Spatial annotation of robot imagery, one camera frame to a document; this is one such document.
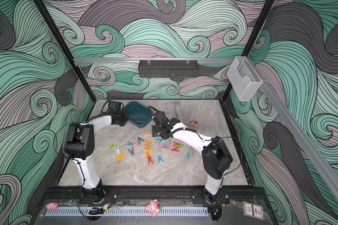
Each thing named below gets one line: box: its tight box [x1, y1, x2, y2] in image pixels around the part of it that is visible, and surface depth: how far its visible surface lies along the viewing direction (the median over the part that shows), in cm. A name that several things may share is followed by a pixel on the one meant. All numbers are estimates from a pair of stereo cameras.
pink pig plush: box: [145, 198, 161, 218], surface depth 69 cm
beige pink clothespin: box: [131, 137, 141, 147], surface depth 94 cm
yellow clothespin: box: [115, 153, 125, 163], surface depth 89 cm
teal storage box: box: [123, 101, 153, 128], surface depth 113 cm
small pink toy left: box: [46, 202, 59, 210], surface depth 71 cm
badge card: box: [242, 201, 265, 221], surface depth 69 cm
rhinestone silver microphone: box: [173, 101, 184, 122], surface depth 112 cm
